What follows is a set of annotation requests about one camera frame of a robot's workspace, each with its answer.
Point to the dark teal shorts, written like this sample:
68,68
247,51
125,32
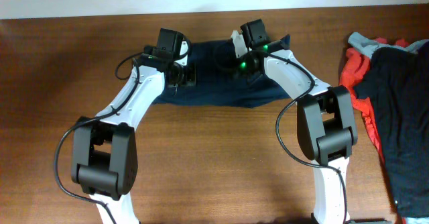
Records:
215,87

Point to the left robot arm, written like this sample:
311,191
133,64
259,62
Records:
104,150

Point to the navy garment in pile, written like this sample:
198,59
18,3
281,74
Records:
397,86

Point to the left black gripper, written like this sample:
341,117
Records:
173,84

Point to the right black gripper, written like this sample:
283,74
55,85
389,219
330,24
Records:
249,72

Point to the grey garment in pile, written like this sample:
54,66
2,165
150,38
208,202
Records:
368,47

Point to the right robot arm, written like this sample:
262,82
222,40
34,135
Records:
326,128

